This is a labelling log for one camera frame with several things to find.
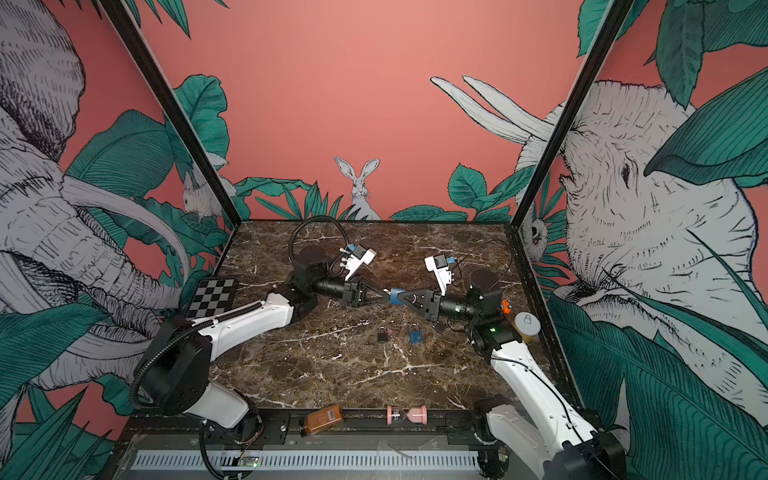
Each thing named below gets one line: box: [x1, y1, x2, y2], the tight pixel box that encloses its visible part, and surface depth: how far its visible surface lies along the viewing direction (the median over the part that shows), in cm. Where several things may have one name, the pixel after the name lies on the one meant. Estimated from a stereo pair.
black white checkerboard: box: [186, 278, 236, 320], surface depth 97 cm
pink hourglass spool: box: [387, 405, 427, 425], surface depth 76 cm
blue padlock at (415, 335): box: [409, 323, 423, 344], surface depth 92 cm
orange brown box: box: [305, 404, 343, 435], surface depth 74 cm
